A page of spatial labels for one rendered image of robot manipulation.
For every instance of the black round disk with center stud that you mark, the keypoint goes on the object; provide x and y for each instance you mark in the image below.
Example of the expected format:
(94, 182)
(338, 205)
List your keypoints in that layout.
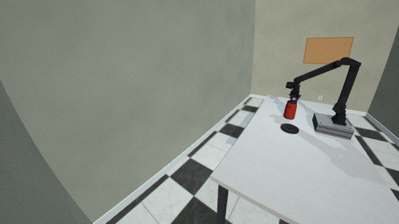
(288, 128)

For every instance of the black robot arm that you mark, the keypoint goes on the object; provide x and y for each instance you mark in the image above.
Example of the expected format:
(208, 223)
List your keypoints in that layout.
(340, 106)

